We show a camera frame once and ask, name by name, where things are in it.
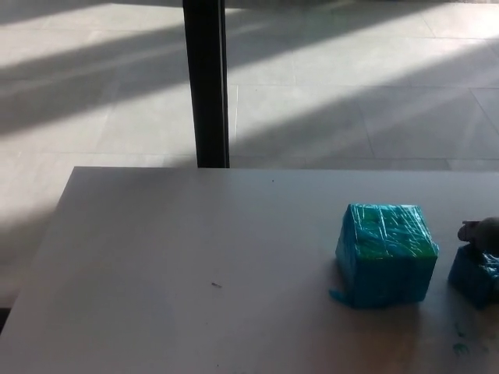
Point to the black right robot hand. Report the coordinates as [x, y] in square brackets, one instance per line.
[481, 232]

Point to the small blue taped cube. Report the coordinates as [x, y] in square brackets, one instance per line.
[469, 274]

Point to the big blue taped cube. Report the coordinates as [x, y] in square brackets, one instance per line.
[386, 269]

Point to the black vertical pillar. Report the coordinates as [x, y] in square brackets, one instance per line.
[206, 83]

